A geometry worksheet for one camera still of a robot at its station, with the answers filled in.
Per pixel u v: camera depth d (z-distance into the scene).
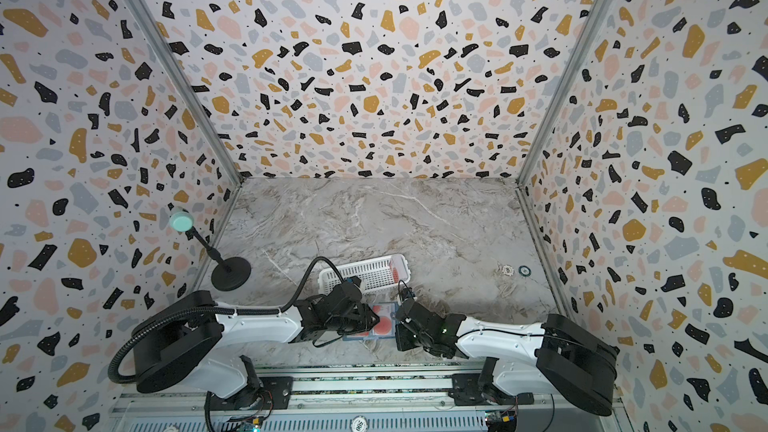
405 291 0.78
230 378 0.59
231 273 0.94
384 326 0.84
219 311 0.49
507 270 0.97
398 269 0.92
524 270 0.97
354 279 0.82
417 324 0.64
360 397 0.73
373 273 0.95
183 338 0.43
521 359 0.48
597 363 0.44
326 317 0.65
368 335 0.83
